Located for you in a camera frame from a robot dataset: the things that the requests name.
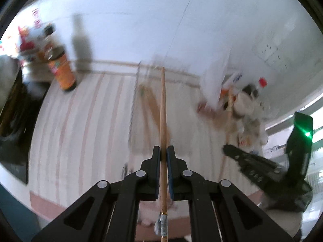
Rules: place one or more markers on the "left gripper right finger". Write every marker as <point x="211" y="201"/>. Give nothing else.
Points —
<point x="219" y="211"/>

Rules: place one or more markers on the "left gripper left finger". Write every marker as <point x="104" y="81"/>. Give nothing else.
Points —
<point x="107" y="212"/>

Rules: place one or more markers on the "wall power outlet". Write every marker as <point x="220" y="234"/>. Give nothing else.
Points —
<point x="266" y="50"/>

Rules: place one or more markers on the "colourful wall sticker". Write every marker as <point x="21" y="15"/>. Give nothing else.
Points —
<point x="24" y="38"/>

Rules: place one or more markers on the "clear plastic organizer tray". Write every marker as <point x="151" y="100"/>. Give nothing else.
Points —
<point x="182" y="94"/>

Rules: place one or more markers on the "soy sauce bottle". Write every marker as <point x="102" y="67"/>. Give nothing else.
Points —
<point x="57" y="60"/>

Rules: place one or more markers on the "wooden chopstick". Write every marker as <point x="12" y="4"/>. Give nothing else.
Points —
<point x="163" y="162"/>

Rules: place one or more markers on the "white plastic bag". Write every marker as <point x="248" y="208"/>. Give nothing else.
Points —
<point x="218" y="77"/>

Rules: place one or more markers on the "striped cat pattern mat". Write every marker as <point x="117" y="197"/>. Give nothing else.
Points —
<point x="81" y="137"/>

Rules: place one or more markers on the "red cap bottle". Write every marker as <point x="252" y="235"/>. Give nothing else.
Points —
<point x="253" y="90"/>

